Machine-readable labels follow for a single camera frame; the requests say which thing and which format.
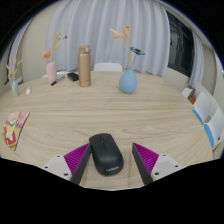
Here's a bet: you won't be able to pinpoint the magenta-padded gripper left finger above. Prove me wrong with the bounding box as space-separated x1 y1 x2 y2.
42 143 92 186

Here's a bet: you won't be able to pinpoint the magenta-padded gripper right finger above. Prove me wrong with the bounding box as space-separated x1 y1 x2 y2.
131 142 184 186

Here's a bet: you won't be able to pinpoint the black computer mouse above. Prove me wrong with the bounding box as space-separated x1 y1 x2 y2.
88 133 125 177

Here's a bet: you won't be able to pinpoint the colourful printed mouse pad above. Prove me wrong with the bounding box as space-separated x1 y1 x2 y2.
1 111 31 152

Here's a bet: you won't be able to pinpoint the white and blue chairs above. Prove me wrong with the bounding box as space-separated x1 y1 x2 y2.
181 87 224 151

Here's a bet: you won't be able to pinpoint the black and blue marker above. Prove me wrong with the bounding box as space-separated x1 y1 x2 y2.
50 75 66 87

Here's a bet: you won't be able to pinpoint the green vase with yellow flowers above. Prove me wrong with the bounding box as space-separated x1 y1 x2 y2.
5 59 22 98

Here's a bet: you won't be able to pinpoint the blue vase with dried flowers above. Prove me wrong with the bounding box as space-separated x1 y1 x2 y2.
109 25 146 95

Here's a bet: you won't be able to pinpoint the small black box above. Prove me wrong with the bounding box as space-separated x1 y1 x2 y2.
66 72 80 82

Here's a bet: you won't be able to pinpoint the white chair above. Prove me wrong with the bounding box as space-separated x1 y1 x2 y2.
41 70 70 79
93 62 124 73

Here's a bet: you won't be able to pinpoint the pink vase with orange flowers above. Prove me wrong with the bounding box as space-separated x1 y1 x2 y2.
41 32 69 85

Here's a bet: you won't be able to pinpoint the tan drink bottle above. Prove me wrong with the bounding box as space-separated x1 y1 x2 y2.
77 45 92 88

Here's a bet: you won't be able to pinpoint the narrow white curtain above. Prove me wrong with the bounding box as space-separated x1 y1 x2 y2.
7 23 33 84
188 31 205 89

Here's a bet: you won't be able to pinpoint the dark window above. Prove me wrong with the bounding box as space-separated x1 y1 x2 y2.
165 11 195 78

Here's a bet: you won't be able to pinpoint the wide white curtain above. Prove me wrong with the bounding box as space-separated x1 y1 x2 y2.
46 0 171 77

